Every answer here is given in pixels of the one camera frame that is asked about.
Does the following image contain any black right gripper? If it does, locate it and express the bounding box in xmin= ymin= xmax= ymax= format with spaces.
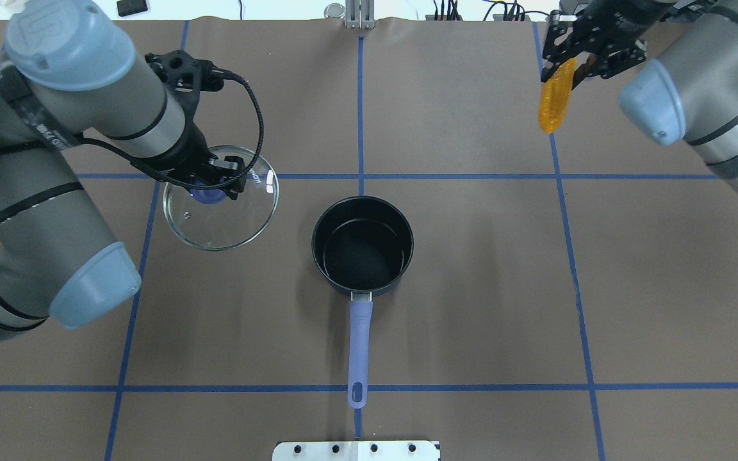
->
xmin=541 ymin=1 xmax=648 ymax=90

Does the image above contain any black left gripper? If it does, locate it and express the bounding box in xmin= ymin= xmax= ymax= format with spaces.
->
xmin=149 ymin=142 xmax=251 ymax=201

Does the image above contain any yellow corn cob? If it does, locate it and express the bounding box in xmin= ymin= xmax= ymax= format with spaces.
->
xmin=537 ymin=58 xmax=577 ymax=134

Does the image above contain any glass pot lid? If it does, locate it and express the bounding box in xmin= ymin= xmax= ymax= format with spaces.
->
xmin=162 ymin=157 xmax=279 ymax=252

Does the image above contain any dark blue saucepan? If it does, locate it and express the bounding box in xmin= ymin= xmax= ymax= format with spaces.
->
xmin=311 ymin=195 xmax=414 ymax=410

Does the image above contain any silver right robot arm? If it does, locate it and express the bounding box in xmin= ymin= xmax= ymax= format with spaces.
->
xmin=541 ymin=1 xmax=738 ymax=193

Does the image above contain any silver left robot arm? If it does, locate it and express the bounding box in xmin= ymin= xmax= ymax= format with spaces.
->
xmin=0 ymin=1 xmax=254 ymax=343

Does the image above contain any small silver metal cup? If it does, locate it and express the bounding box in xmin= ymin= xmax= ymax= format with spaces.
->
xmin=324 ymin=3 xmax=347 ymax=19

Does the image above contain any small black square sensor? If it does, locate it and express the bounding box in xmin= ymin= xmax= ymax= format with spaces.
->
xmin=115 ymin=0 xmax=149 ymax=18

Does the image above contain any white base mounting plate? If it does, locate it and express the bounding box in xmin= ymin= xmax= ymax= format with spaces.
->
xmin=272 ymin=440 xmax=442 ymax=460

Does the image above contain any aluminium frame post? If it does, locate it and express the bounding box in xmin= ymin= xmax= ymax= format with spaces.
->
xmin=345 ymin=0 xmax=377 ymax=29

